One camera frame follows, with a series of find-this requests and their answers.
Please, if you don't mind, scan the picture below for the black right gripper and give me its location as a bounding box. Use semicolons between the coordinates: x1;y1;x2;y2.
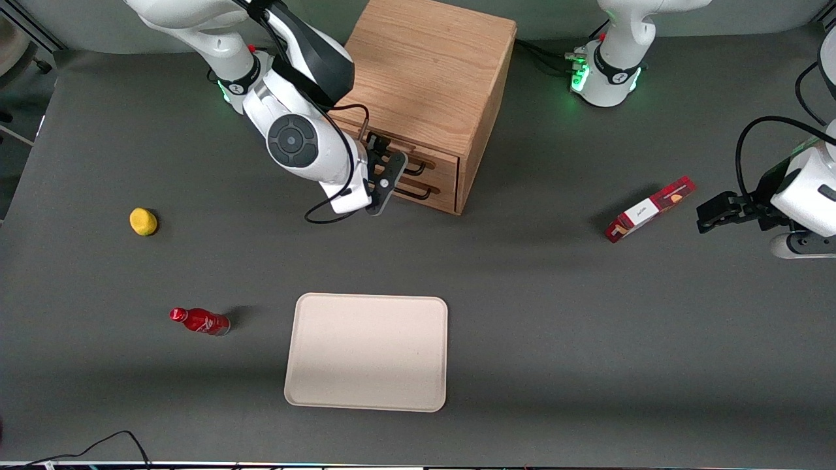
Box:
363;133;396;198

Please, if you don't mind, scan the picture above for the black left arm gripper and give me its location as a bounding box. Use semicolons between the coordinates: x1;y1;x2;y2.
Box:
696;157;794;234

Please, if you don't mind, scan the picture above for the wooden drawer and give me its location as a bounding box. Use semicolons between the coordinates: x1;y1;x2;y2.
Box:
330;110;462;178
392;157;460;196
385;180;459;216

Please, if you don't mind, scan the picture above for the wooden drawer cabinet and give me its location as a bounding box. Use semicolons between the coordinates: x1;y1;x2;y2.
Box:
327;0;518;216

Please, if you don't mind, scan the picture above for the red and white snack box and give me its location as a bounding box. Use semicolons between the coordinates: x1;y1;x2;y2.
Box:
604;175;697;243

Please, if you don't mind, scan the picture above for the beige rectangular tray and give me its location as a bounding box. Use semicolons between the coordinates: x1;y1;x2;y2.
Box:
284;292;449;413

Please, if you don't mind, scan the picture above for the yellow toy lemon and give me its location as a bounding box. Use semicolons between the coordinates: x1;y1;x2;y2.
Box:
129;208;159;236

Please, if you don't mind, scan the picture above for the red bottle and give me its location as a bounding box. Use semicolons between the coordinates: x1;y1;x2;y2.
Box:
170;307;231;336

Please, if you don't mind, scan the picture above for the beige round stool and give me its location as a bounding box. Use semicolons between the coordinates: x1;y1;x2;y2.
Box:
0;16;54;78

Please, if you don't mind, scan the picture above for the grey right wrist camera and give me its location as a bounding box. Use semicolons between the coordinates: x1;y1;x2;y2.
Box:
364;151;410;216

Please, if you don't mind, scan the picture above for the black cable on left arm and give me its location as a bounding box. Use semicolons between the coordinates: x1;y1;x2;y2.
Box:
794;60;825;126
734;116;836;196

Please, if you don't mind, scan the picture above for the black base cable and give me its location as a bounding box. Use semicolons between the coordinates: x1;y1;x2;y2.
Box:
515;38;579;66
522;44;582;78

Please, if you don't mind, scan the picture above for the thin black loose cable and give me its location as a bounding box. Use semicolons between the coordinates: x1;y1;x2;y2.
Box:
25;430;153;470

